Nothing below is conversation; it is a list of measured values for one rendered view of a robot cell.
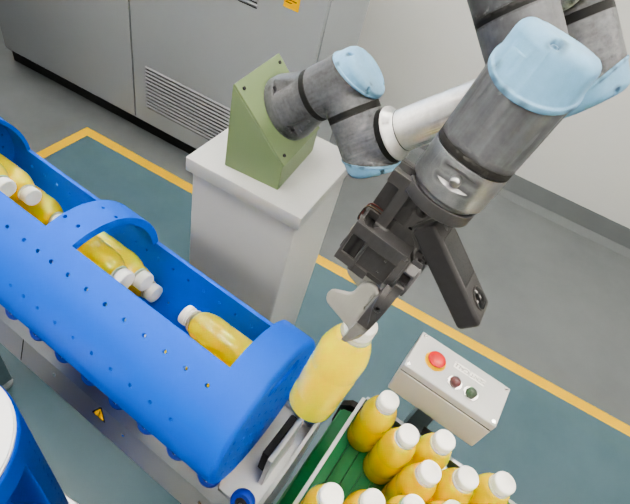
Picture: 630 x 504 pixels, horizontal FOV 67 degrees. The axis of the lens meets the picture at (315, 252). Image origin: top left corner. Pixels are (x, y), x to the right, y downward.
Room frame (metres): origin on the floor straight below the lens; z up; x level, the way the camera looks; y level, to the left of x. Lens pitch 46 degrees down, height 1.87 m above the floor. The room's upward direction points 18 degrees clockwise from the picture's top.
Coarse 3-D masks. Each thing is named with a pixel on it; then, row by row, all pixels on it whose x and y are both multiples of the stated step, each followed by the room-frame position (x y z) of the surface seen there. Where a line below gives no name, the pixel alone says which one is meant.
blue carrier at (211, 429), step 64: (0, 128) 0.78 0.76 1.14; (0, 192) 0.53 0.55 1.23; (64, 192) 0.73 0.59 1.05; (0, 256) 0.43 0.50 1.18; (64, 256) 0.45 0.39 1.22; (64, 320) 0.37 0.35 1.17; (128, 320) 0.38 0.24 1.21; (256, 320) 0.54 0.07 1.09; (128, 384) 0.31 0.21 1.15; (192, 384) 0.31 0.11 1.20; (256, 384) 0.33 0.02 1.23; (192, 448) 0.25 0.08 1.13
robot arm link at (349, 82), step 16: (352, 48) 0.95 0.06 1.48; (320, 64) 0.95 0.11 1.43; (336, 64) 0.92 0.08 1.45; (352, 64) 0.91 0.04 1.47; (368, 64) 0.96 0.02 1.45; (304, 80) 0.93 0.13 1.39; (320, 80) 0.92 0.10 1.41; (336, 80) 0.90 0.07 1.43; (352, 80) 0.90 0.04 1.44; (368, 80) 0.92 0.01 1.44; (320, 96) 0.91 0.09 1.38; (336, 96) 0.90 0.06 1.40; (352, 96) 0.90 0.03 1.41; (368, 96) 0.90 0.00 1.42; (320, 112) 0.91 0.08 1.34; (336, 112) 0.89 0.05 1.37; (352, 112) 0.88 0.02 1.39
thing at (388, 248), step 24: (408, 168) 0.40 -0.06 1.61; (384, 192) 0.39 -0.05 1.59; (408, 192) 0.36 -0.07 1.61; (384, 216) 0.37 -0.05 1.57; (408, 216) 0.37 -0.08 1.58; (432, 216) 0.34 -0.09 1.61; (456, 216) 0.35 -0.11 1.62; (360, 240) 0.35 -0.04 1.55; (384, 240) 0.35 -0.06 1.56; (408, 240) 0.36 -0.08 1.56; (360, 264) 0.35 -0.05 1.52; (384, 264) 0.34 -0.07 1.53; (408, 264) 0.34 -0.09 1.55; (408, 288) 0.33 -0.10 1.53
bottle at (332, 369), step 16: (336, 336) 0.34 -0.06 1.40; (320, 352) 0.33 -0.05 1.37; (336, 352) 0.32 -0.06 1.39; (352, 352) 0.32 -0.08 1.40; (368, 352) 0.33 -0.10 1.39; (304, 368) 0.33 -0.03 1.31; (320, 368) 0.31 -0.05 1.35; (336, 368) 0.31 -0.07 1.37; (352, 368) 0.31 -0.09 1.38; (304, 384) 0.31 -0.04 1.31; (320, 384) 0.31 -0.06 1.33; (336, 384) 0.31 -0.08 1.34; (352, 384) 0.32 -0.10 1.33; (304, 400) 0.30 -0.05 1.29; (320, 400) 0.30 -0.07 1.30; (336, 400) 0.31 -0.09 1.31; (304, 416) 0.29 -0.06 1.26; (320, 416) 0.30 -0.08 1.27
